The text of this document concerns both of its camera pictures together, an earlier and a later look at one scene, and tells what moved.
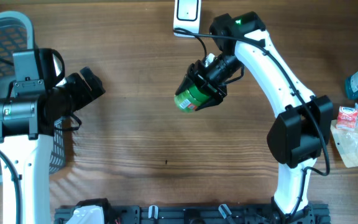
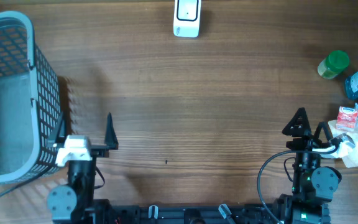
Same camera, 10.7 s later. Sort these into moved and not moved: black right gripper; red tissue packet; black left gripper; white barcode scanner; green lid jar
Moved: black left gripper; green lid jar; black right gripper
Not moved: red tissue packet; white barcode scanner
